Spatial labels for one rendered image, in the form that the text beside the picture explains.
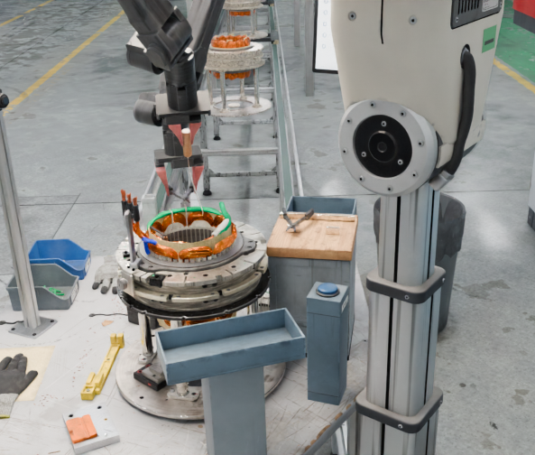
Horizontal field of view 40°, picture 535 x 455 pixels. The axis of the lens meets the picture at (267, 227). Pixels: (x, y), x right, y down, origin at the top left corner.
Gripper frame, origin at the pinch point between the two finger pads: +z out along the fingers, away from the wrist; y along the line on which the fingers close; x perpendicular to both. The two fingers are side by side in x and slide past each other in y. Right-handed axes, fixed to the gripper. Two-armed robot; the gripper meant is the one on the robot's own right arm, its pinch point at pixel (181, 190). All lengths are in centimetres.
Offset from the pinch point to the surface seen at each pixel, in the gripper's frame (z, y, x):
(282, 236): 10.9, -21.4, 7.6
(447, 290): 99, -115, -97
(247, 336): 14.1, -6.8, 40.7
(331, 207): 14.1, -38.7, -11.7
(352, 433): 69, -38, 11
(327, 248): 10.9, -29.2, 16.6
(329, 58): -9, -57, -77
